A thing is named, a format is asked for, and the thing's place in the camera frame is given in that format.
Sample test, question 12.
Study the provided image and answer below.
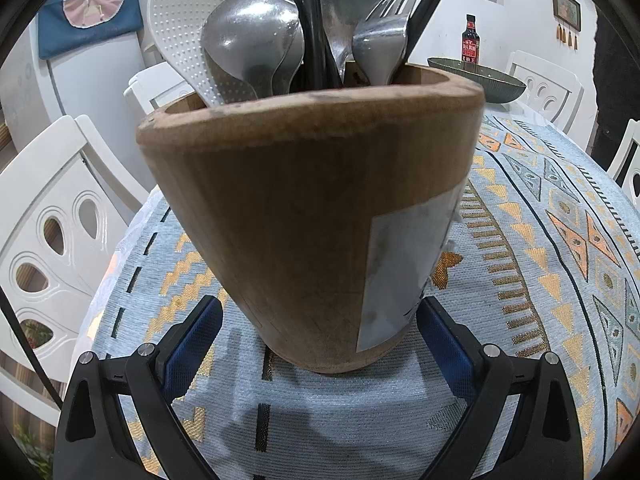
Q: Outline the small framed picture with tassels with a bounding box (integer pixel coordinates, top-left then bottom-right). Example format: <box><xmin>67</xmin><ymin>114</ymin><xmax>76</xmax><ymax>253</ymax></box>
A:
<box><xmin>551</xmin><ymin>0</ymin><xmax>583</xmax><ymax>51</ymax></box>

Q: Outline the wooden utensil holder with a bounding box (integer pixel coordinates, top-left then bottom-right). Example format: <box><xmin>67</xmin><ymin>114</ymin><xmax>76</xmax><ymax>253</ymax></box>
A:
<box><xmin>136</xmin><ymin>61</ymin><xmax>486</xmax><ymax>375</ymax></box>

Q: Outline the blue refrigerator cover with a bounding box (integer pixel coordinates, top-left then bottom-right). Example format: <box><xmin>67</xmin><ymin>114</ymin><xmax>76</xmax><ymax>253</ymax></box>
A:
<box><xmin>37</xmin><ymin>0</ymin><xmax>139</xmax><ymax>61</ymax></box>

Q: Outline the grey metal spoon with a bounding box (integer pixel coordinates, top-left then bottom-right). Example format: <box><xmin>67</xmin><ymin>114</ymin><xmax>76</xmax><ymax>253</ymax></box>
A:
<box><xmin>318</xmin><ymin>0</ymin><xmax>382</xmax><ymax>86</ymax></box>

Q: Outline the white refrigerator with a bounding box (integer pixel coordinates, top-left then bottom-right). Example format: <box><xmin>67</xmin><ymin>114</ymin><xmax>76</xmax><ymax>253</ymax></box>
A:
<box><xmin>0</xmin><ymin>0</ymin><xmax>166</xmax><ymax>187</ymax></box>

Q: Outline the black cable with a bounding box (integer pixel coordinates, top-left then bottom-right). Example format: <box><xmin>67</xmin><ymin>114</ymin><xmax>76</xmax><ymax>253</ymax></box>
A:
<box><xmin>0</xmin><ymin>285</ymin><xmax>66</xmax><ymax>402</ymax></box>

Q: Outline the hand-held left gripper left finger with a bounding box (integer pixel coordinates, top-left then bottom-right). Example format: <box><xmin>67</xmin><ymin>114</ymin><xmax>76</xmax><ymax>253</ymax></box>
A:
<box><xmin>52</xmin><ymin>295</ymin><xmax>224</xmax><ymax>480</ymax></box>

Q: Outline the patterned light blue tablecloth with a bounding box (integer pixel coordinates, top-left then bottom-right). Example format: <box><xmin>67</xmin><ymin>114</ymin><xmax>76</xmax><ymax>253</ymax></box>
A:
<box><xmin>70</xmin><ymin>100</ymin><xmax>640</xmax><ymax>480</ymax></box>

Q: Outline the white dining chair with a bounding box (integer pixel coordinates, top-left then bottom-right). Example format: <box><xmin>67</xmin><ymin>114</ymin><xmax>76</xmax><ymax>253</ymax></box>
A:
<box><xmin>123</xmin><ymin>61</ymin><xmax>195</xmax><ymax>116</ymax></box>
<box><xmin>604</xmin><ymin>119</ymin><xmax>640</xmax><ymax>197</ymax></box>
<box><xmin>505</xmin><ymin>50</ymin><xmax>585</xmax><ymax>134</ymax></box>
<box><xmin>0</xmin><ymin>114</ymin><xmax>152</xmax><ymax>427</ymax></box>

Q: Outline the large silver spoon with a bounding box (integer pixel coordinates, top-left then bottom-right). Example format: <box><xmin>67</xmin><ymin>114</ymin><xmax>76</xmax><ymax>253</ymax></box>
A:
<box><xmin>201</xmin><ymin>0</ymin><xmax>301</xmax><ymax>106</ymax></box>

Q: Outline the dark green bowl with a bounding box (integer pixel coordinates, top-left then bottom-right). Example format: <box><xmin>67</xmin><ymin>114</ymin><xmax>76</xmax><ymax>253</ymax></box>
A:
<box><xmin>426</xmin><ymin>56</ymin><xmax>528</xmax><ymax>105</ymax></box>

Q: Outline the dark cloth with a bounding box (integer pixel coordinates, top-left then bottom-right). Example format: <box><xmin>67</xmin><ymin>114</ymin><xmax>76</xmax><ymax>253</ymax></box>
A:
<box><xmin>591</xmin><ymin>7</ymin><xmax>640</xmax><ymax>162</ymax></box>

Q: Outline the dark soy sauce bottle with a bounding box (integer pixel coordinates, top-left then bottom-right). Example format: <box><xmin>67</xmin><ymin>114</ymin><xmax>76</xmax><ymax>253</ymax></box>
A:
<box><xmin>461</xmin><ymin>14</ymin><xmax>482</xmax><ymax>66</ymax></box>

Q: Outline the silver fork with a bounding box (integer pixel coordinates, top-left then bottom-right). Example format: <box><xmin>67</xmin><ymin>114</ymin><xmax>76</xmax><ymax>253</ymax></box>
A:
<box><xmin>351</xmin><ymin>0</ymin><xmax>413</xmax><ymax>86</ymax></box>
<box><xmin>387</xmin><ymin>0</ymin><xmax>422</xmax><ymax>28</ymax></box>

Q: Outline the white dotted rice paddle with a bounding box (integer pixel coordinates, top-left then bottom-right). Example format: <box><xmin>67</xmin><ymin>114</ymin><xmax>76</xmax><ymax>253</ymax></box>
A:
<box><xmin>148</xmin><ymin>0</ymin><xmax>273</xmax><ymax>109</ymax></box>

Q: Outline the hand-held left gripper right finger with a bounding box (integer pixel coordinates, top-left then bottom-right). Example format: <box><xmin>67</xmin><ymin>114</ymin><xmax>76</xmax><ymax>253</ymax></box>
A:
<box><xmin>415</xmin><ymin>296</ymin><xmax>586</xmax><ymax>480</ymax></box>

